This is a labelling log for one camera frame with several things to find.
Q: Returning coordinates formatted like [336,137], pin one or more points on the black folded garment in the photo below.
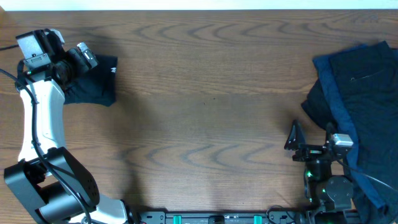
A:
[367,81]

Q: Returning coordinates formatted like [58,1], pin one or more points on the dark teal t-shirt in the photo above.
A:
[96,86]

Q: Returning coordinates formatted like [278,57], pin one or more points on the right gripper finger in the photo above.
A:
[296,137]
[330,129]

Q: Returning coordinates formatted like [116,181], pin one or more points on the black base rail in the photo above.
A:
[270,217]

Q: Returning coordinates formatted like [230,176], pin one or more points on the navy blue folded garment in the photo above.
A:
[344,122]

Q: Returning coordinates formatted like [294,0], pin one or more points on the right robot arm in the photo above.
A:
[329,195]

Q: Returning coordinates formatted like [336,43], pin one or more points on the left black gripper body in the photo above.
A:
[76,61]

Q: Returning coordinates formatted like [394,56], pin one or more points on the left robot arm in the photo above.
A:
[50,183]

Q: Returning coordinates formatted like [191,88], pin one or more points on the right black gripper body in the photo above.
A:
[313,151]

